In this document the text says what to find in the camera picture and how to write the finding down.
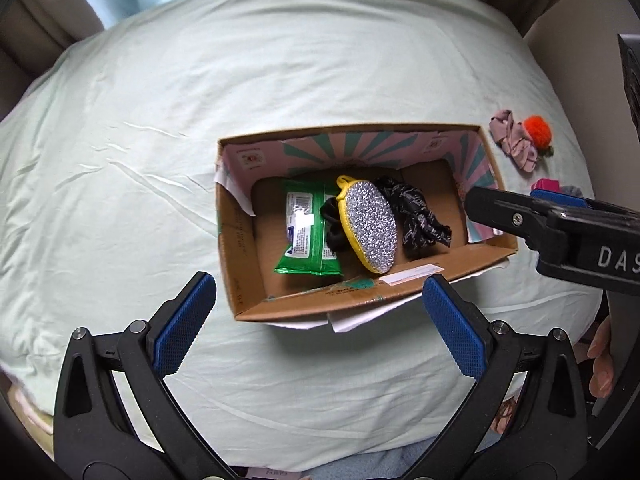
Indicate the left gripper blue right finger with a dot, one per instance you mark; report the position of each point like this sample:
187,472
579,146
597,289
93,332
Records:
546,436

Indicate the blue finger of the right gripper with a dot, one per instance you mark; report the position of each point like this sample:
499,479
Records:
517,214
561,199

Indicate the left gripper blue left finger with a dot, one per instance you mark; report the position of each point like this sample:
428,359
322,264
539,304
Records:
114,417

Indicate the yellow rimmed round mesh pad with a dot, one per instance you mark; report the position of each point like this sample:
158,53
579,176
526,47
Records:
369,223

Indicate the black sock bundle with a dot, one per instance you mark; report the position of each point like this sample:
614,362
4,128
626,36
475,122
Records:
336,238

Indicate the person's right hand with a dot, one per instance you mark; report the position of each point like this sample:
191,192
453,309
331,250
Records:
601,382

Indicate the grey fluffy pouch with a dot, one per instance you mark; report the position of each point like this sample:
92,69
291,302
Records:
572,190

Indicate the magenta leather pouch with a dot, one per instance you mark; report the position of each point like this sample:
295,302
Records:
546,184

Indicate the dusty pink scrunchie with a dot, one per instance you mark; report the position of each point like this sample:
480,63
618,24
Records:
514,140

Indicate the open cardboard box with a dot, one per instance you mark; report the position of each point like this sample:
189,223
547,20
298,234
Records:
443,161

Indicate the black patterned scrunchie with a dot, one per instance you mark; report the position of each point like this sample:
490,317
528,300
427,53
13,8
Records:
420,227

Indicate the pale green bed sheet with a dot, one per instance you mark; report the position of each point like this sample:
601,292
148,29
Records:
108,203

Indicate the green wet wipes pack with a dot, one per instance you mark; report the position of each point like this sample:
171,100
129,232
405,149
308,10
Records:
307,251

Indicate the left brown curtain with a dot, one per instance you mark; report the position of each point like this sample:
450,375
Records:
34,33

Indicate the orange pom-pom keychain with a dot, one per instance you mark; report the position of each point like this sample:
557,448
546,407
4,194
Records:
541,134

